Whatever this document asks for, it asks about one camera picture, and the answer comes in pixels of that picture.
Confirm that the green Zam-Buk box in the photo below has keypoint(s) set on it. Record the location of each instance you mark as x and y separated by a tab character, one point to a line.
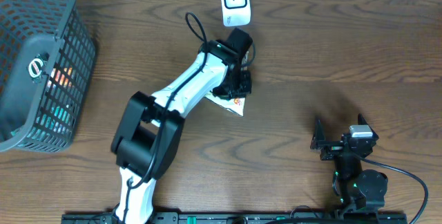
37	67

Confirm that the grey plastic mesh basket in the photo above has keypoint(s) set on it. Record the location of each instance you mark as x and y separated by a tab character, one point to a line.
43	117

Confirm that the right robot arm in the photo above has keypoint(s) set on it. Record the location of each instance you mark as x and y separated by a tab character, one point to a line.
360	191

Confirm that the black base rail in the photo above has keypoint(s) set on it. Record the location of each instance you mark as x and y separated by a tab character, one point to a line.
254	218

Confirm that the yellow wet wipes pack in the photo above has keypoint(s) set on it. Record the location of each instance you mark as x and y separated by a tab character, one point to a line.
235	105

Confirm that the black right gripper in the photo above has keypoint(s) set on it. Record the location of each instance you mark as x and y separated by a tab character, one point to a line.
333	148

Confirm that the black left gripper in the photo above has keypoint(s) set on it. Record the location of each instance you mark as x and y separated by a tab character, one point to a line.
236	88

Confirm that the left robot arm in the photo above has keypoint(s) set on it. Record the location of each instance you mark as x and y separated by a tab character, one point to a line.
149	132

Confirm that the white barcode scanner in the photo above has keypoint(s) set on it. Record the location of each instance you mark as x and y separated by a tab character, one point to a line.
236	12

